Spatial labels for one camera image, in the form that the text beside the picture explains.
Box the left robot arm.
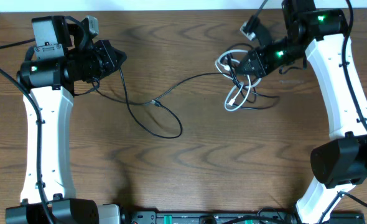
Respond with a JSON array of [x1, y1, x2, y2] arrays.
[[5, 16, 126, 223]]

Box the black usb cable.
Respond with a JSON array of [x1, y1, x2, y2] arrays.
[[91, 42, 281, 139]]

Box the white usb cable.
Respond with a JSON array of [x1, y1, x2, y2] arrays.
[[214, 49, 262, 113]]

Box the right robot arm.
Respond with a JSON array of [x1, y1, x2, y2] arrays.
[[235, 0, 367, 223]]

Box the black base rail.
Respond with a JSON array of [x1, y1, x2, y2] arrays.
[[121, 210, 366, 224]]

